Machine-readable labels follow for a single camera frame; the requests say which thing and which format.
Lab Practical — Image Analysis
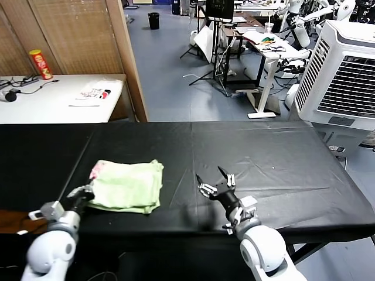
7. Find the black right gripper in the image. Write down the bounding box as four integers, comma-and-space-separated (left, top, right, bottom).
195, 166, 243, 216

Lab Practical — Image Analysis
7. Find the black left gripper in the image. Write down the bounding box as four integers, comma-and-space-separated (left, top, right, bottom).
66, 183, 95, 213

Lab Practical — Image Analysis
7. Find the light green t-shirt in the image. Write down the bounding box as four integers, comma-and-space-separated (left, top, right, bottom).
87, 159, 165, 216

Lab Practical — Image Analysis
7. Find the white robot base unit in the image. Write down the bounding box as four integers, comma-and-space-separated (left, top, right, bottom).
285, 84, 301, 111

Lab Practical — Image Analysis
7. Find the black table cover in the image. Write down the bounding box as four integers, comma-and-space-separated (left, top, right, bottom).
0, 120, 375, 245

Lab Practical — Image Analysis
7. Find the white side table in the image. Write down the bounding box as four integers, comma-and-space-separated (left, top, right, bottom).
0, 73, 127, 125

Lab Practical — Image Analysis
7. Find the white folded printed shirt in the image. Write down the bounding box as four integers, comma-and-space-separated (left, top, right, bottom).
67, 79, 122, 108

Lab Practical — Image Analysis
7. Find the red chips can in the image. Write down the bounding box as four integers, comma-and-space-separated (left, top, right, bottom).
28, 49, 54, 81

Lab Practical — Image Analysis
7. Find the black tripod stand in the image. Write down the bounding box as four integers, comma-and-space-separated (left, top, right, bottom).
180, 16, 235, 88

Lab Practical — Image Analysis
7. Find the white leaning board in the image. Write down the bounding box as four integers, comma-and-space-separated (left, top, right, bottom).
195, 25, 217, 64

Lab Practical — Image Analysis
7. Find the white desk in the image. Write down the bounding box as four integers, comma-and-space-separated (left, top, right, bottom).
247, 29, 304, 119

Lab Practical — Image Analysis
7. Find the colourful cloth pile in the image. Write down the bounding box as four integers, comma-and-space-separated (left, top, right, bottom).
242, 30, 278, 46

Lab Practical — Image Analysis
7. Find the white robot with black joints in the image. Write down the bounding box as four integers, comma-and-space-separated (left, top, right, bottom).
275, 48, 313, 78

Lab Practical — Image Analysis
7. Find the wooden partition screen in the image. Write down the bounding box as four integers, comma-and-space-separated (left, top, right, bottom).
0, 0, 149, 122

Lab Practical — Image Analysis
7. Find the dark brown desk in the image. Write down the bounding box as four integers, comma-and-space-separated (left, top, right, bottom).
218, 12, 266, 88

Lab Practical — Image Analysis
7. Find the grey laptop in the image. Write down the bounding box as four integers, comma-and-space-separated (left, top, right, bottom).
235, 25, 266, 35

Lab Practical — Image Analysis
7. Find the white air cooler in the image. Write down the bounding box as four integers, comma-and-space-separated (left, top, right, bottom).
287, 19, 375, 160

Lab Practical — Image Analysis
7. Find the white humanoid robot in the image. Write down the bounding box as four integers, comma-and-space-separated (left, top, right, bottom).
277, 0, 311, 49
310, 0, 357, 35

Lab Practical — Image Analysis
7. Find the black trash bin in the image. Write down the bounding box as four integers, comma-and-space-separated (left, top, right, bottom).
148, 12, 161, 30

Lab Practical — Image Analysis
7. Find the black monitor on stand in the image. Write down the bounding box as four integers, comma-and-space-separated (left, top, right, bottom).
205, 0, 235, 19

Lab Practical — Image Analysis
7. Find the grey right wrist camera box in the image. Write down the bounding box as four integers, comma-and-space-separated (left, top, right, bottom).
224, 196, 258, 234

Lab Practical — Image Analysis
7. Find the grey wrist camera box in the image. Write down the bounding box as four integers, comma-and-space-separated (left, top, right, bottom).
28, 201, 66, 225
224, 196, 258, 234

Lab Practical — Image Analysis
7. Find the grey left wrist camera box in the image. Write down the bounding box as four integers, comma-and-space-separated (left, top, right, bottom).
28, 201, 66, 225

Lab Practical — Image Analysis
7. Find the black thin cable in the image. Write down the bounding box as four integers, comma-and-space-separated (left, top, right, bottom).
16, 78, 59, 95

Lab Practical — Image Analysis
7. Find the black cable bundle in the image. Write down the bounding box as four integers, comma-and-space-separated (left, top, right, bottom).
260, 42, 287, 53

